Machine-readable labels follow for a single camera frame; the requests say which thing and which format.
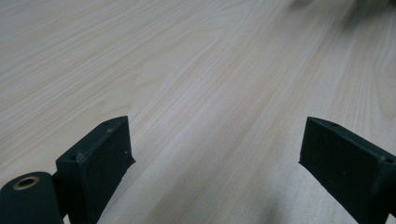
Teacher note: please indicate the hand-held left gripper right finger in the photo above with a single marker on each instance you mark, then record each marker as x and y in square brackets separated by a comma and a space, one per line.
[345, 168]

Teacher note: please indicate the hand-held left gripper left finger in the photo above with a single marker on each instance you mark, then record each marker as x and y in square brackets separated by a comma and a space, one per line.
[99, 161]

